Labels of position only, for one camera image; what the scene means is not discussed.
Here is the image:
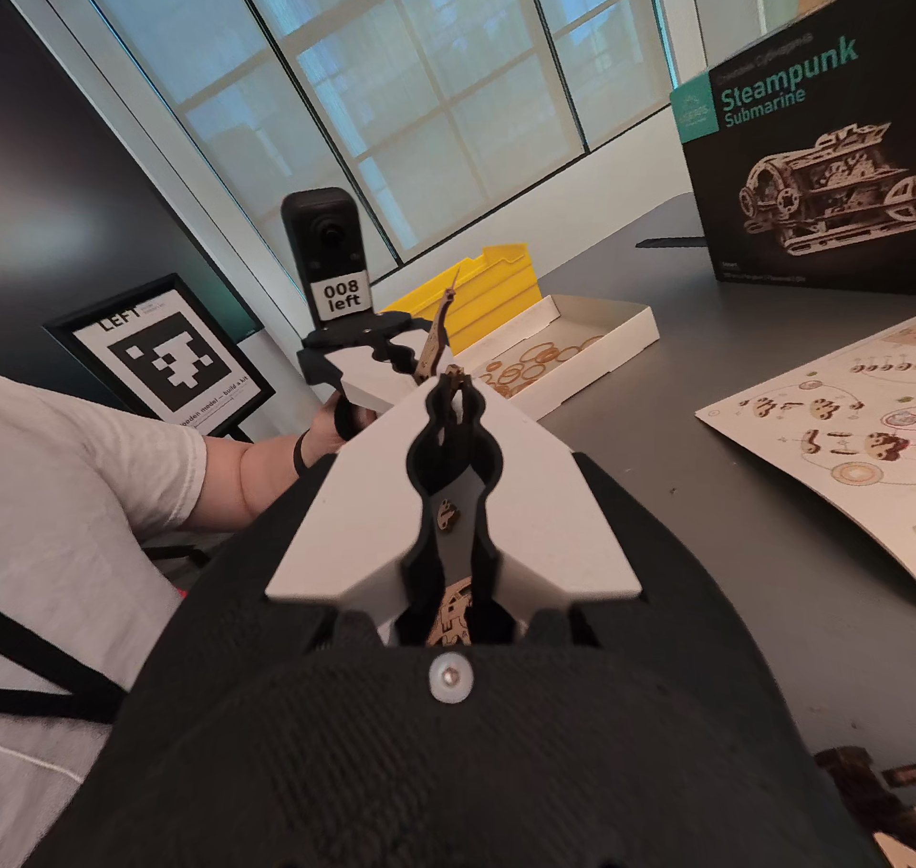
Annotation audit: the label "black framed marker sign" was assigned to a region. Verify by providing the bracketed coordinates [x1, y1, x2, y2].
[43, 273, 278, 443]

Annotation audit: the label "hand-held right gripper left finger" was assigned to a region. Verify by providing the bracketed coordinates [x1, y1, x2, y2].
[265, 376, 448, 646]

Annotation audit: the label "large glass window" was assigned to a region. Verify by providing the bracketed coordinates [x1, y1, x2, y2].
[72, 0, 679, 289]

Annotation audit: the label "white cardboard tray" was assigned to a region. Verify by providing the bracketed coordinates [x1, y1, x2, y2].
[447, 294, 661, 422]

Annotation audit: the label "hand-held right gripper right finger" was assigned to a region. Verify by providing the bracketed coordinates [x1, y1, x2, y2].
[461, 374, 643, 646]

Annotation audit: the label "small plywood parts fret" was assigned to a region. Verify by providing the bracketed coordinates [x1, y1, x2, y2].
[411, 269, 460, 387]

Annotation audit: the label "pile of tan rubber bands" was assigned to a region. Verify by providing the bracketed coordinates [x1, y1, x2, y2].
[478, 335, 605, 397]

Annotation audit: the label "person's left hand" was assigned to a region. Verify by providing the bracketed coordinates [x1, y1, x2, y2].
[308, 392, 376, 466]

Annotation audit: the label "black harness straps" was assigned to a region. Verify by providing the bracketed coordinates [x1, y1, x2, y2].
[0, 609, 128, 724]

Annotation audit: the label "illustrated instruction booklet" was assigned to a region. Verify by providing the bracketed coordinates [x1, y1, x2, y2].
[696, 317, 916, 581]

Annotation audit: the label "tall stack of yellow bins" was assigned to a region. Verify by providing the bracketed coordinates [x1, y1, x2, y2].
[379, 242, 541, 354]

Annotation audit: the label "large plywood parts sheet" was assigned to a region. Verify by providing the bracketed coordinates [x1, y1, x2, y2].
[428, 576, 475, 647]

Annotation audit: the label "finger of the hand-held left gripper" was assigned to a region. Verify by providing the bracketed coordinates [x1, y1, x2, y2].
[386, 313, 453, 379]
[324, 349, 425, 416]

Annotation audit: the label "person's left forearm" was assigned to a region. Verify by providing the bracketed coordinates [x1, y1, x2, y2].
[204, 432, 309, 534]

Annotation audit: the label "partly built wooden model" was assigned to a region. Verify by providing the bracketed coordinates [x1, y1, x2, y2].
[814, 745, 916, 844]

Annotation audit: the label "black model kit box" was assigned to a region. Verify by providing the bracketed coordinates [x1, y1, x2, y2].
[669, 0, 916, 291]

